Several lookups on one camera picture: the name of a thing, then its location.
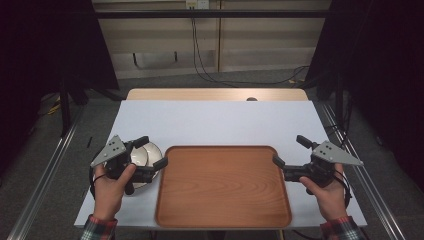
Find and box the person's right hand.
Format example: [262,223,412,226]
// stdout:
[298,163,349,223]

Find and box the white wall outlet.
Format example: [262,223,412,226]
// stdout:
[185,0,210,10]

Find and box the wooden tray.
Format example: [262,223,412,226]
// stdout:
[154,145,293,230]

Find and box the wooden table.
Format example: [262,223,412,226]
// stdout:
[125,87,309,102]

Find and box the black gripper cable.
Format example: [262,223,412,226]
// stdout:
[88,164,108,201]
[334,169,353,210]

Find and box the yellow floor cable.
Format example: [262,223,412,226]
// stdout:
[46,101,62,116]

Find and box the black horizontal bar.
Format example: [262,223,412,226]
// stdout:
[94,9,336,20]

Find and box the person's left hand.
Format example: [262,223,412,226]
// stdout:
[92,163,138,220]

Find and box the white table mat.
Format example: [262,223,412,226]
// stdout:
[73,99,368,230]

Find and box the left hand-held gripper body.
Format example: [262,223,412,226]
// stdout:
[90,134,159,196]

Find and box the metal floor rail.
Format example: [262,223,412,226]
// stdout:
[319,102,407,240]
[6,106,85,240]

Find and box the black wall cable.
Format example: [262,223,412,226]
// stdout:
[190,16,310,86]

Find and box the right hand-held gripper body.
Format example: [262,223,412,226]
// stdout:
[283,140,364,188]

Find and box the black curtain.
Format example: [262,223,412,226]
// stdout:
[305,0,424,191]
[0,0,120,174]

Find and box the small white bowl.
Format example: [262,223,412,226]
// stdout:
[130,145,150,168]

